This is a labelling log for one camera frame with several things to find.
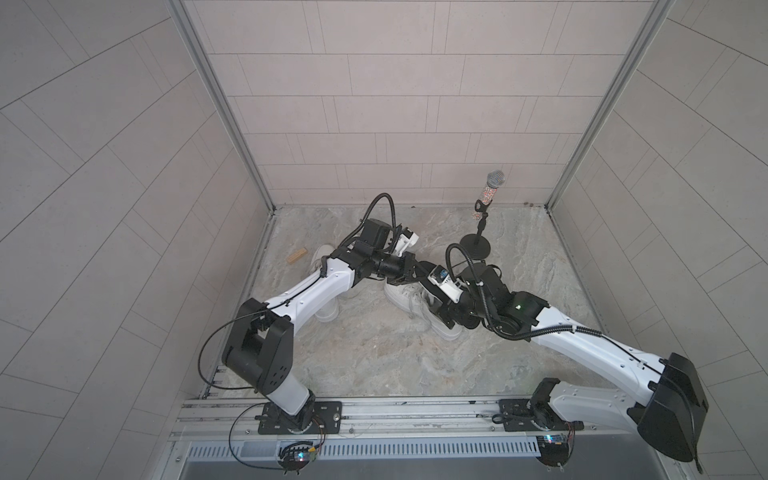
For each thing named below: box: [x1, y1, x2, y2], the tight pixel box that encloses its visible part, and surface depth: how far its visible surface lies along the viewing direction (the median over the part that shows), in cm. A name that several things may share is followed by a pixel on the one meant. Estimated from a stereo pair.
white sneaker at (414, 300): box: [384, 283, 462, 341], surface depth 86 cm
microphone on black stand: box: [459, 170, 506, 260], surface depth 97 cm
